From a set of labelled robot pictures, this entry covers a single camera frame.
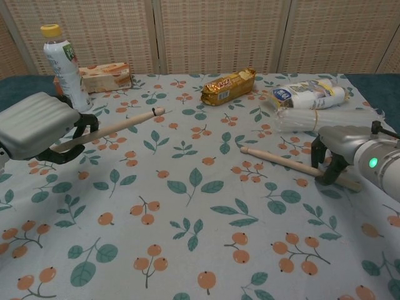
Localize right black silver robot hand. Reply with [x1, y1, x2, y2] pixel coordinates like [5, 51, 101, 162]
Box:
[311, 124, 375, 187]

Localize clear plastic tube pack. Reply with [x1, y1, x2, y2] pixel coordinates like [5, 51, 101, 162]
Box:
[274, 107, 386, 136]

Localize orange wafer snack box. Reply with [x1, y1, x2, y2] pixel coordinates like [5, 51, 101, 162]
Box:
[53, 62, 132, 94]

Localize wooden stick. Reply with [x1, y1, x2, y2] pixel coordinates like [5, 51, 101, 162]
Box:
[239, 146, 362, 192]
[49, 106, 166, 153]

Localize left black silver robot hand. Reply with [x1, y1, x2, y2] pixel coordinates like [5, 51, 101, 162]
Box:
[0, 92, 100, 165]

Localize bamboo folding screen panel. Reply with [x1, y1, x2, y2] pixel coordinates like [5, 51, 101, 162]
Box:
[0, 12, 34, 81]
[377, 39, 400, 75]
[276, 0, 400, 75]
[6, 0, 161, 76]
[154, 0, 288, 75]

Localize golden biscuit packet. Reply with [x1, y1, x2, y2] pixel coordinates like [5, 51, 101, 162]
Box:
[200, 69, 257, 106]

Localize white bottle with yellow cap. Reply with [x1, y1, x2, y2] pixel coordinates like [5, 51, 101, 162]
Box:
[40, 24, 92, 111]

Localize floral printed tablecloth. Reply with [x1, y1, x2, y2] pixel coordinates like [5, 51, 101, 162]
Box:
[0, 73, 400, 300]

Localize white rolls plastic pack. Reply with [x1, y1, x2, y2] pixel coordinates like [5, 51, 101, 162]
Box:
[270, 78, 353, 111]

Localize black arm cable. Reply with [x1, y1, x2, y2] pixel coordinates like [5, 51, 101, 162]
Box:
[371, 120, 400, 141]

